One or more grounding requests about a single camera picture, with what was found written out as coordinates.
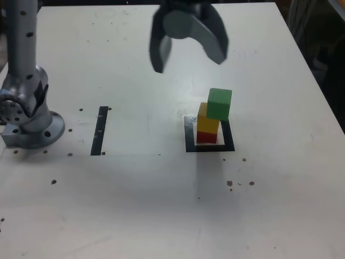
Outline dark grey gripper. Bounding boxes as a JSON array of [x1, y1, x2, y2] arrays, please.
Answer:
[[149, 0, 230, 74]]

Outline green cube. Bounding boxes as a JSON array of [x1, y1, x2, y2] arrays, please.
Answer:
[[206, 87, 233, 122]]

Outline yellow cube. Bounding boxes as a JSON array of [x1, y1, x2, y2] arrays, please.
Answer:
[[197, 101, 220, 135]]

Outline red cube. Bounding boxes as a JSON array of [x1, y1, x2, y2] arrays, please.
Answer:
[[196, 130, 218, 145]]

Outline black tape square outline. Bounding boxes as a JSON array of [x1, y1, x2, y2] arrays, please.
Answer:
[[183, 115, 236, 153]]

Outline black tape strip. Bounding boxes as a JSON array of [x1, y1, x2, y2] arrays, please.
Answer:
[[90, 106, 109, 156]]

